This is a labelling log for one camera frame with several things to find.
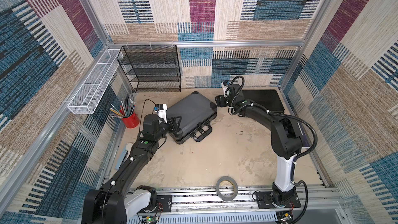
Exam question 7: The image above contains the light blue stapler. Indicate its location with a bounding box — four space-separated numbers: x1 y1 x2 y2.
117 143 133 170

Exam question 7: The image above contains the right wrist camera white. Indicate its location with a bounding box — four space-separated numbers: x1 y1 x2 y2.
221 80 230 97

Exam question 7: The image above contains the grey plastic poker case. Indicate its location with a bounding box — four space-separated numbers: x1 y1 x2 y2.
166 91 217 145

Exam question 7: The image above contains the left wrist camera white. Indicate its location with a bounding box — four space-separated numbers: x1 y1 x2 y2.
154 104 167 123

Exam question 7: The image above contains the bundle of coloured pencils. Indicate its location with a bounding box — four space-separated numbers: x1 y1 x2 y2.
110 94 136 119

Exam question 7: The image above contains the black aluminium poker case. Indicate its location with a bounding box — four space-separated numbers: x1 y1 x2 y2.
243 89 285 114

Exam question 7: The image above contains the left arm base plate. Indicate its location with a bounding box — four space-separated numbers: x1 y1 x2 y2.
150 195 173 213

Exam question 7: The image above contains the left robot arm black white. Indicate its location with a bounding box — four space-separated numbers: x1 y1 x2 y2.
81 114 182 224

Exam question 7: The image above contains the white wire mesh basket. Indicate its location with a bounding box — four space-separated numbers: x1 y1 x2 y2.
67 49 120 115

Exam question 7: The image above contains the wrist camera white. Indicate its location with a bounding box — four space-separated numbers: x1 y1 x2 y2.
221 80 230 97
154 104 167 123

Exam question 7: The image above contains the purple book yellow label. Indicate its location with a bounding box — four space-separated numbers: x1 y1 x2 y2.
297 121 311 149

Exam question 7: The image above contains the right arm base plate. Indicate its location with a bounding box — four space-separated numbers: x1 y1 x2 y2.
252 190 304 209

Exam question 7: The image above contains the black wire mesh shelf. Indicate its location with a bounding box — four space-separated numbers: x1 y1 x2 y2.
118 45 181 92

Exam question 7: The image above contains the grey tape roll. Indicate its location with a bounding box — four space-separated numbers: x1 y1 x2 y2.
215 176 238 202

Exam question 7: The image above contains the red pencil cup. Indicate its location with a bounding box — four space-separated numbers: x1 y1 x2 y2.
121 113 140 129

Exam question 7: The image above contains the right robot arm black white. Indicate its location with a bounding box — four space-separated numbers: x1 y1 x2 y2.
215 76 318 207

